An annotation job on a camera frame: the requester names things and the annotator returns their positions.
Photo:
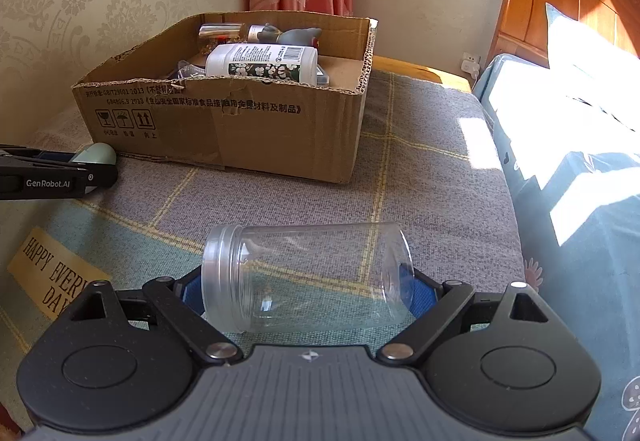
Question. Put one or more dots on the clear labelled card box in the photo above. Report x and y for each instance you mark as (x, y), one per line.
(190, 70)

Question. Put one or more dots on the white pillow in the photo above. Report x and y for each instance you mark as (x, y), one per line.
(580, 41)

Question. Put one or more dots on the blue bed sheet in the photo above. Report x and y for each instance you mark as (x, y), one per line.
(575, 221)

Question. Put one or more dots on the glass bottle of yellow capsules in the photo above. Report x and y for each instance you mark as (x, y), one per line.
(225, 31)

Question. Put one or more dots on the mint green oval case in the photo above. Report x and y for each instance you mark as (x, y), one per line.
(97, 153)

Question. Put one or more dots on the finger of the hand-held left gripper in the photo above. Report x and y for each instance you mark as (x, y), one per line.
(30, 155)
(50, 182)

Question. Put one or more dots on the wooden bedside table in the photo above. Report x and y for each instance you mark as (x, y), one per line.
(425, 71)

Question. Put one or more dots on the checked blanket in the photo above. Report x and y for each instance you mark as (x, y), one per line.
(425, 171)

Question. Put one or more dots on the white plastic container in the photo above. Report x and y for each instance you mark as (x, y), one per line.
(260, 63)

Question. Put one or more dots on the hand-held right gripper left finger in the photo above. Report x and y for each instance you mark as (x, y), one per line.
(190, 296)

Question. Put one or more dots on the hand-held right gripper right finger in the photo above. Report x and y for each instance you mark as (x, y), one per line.
(426, 296)

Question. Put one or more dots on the white wall socket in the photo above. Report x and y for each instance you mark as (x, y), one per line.
(470, 63)

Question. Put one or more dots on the clear plastic jar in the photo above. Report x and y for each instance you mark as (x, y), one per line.
(300, 281)

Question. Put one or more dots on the cardboard box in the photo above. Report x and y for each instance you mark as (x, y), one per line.
(280, 131)

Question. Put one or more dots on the grey toy figure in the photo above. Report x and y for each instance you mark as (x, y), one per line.
(295, 36)

